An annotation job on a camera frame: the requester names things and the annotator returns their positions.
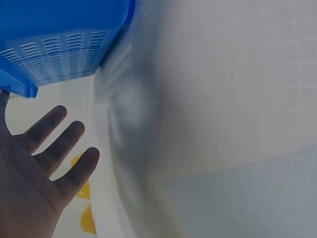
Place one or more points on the person's left hand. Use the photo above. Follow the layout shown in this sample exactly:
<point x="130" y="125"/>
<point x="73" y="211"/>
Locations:
<point x="22" y="188"/>

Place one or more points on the blue slotted plastic basket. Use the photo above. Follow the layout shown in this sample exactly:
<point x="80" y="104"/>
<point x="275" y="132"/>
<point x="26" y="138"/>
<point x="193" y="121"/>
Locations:
<point x="57" y="44"/>

